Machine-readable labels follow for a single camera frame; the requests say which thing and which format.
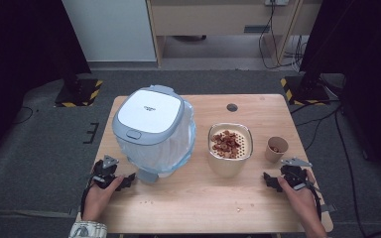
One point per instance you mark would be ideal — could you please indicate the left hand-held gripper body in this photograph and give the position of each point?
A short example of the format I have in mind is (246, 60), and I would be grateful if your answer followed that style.
(104, 173)

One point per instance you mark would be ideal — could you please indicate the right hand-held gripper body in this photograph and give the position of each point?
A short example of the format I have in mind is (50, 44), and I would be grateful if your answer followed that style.
(294, 173)

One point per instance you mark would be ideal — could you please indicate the brown paper cup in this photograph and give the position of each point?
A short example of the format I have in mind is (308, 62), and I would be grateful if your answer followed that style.
(272, 156)

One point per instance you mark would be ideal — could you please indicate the brown dried slice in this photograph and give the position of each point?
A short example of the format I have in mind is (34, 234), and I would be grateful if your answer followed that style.
(275, 149)

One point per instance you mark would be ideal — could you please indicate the bowl of food scraps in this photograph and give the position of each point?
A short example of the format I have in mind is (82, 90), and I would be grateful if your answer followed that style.
(228, 167)

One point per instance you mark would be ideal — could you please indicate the clear plastic bin liner bag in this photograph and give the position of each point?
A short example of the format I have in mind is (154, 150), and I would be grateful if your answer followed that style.
(167, 150)

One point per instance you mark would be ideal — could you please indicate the white blue pedal trash bin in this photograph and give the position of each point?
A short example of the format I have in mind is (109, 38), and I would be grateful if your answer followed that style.
(149, 112)

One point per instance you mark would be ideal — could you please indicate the person's left hand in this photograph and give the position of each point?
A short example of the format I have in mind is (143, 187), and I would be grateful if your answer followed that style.
(97, 203)

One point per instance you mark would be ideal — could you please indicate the person's right hand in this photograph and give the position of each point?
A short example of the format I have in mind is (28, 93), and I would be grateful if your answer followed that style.
(302, 205)

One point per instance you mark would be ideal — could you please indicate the small crumb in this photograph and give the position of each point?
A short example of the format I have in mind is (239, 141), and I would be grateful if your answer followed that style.
(239, 209)

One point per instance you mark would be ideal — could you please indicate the pile of brown dried slices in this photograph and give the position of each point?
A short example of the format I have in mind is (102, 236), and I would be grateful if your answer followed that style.
(225, 143)

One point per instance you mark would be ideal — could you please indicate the black yellow striped stand base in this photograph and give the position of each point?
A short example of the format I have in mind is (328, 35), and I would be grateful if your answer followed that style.
(79, 94)
(306, 94)

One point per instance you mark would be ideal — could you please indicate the dark round table grommet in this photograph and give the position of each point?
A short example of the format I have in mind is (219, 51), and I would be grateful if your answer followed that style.
(232, 107)

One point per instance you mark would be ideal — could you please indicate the black curtain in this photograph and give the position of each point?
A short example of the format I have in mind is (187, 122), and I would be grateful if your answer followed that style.
(367, 49)
(20, 49)

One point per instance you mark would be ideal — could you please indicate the white cabinet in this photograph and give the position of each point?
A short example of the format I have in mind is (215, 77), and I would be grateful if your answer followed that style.
(109, 29)

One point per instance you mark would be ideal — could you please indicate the light wooden desk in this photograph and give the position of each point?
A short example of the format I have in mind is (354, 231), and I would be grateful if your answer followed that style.
(211, 20)

